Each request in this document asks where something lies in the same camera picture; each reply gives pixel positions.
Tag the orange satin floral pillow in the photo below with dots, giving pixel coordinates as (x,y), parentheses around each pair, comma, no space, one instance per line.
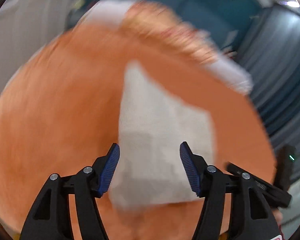
(158,22)

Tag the black camera box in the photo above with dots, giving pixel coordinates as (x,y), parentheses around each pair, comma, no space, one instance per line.
(284,167)

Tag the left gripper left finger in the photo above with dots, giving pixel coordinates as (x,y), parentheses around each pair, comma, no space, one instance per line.
(65,200)

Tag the white wardrobe doors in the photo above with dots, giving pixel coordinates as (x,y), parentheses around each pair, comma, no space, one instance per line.
(26,26)

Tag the orange plush blanket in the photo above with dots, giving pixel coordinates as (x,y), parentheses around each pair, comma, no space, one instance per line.
(61,111)

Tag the person's right hand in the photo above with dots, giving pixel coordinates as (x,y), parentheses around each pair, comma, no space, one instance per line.
(278,216)

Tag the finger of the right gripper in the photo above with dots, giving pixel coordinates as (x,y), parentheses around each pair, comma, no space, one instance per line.
(237,171)

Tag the cream knitted garment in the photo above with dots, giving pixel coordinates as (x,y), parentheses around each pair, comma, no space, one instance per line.
(152,125)

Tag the white pillow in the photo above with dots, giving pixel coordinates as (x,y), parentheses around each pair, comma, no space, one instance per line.
(111,14)

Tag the blue grey curtain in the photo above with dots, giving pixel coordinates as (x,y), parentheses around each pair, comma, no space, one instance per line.
(270,52)

